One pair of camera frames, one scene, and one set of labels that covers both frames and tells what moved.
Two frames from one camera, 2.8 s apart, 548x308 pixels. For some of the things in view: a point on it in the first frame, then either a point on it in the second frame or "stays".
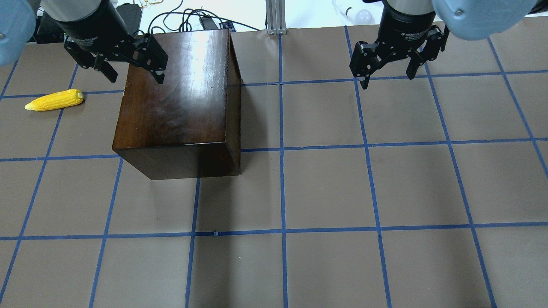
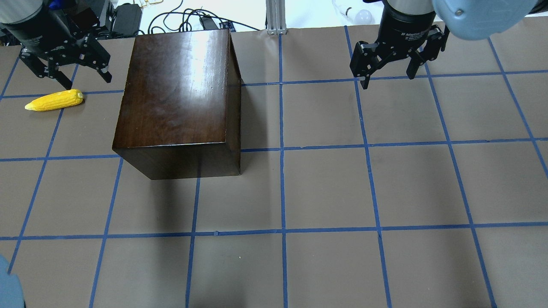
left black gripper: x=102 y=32 -> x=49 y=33
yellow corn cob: x=55 y=100 stays
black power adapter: x=131 y=14 stays
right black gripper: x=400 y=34 stays
